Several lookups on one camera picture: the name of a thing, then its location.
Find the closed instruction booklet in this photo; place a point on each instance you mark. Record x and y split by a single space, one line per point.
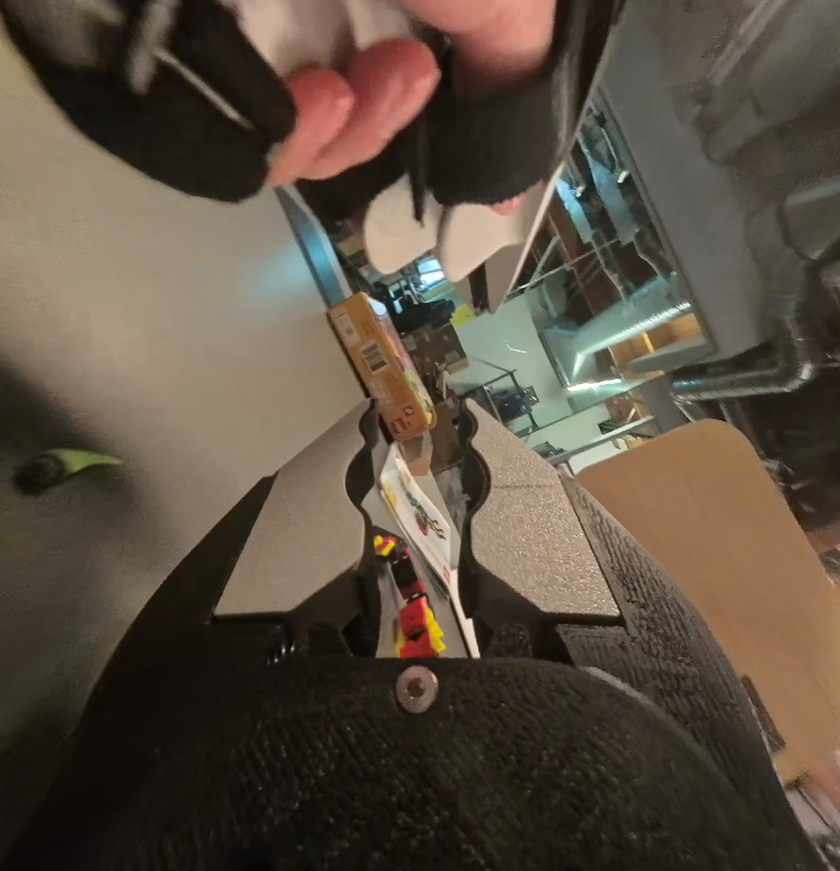
420 517

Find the orange toy set cardboard box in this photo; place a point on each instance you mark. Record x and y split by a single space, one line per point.
379 354

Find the red yellow black brick assembly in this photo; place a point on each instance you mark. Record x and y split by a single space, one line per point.
416 612

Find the wooden board stand white base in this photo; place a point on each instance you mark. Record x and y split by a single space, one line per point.
719 544

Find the yellow cone toy piece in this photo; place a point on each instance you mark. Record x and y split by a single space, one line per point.
59 466

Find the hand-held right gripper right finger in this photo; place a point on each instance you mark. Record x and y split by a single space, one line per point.
535 544

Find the person's left hand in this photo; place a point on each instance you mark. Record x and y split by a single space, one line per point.
365 109

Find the round silver ventilation duct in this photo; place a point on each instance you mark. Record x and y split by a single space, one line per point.
740 381

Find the rectangular silver ventilation duct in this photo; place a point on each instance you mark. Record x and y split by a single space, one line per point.
624 326

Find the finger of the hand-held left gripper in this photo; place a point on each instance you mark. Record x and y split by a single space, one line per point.
399 231
501 245

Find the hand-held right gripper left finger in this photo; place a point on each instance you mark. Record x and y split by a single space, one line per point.
290 544

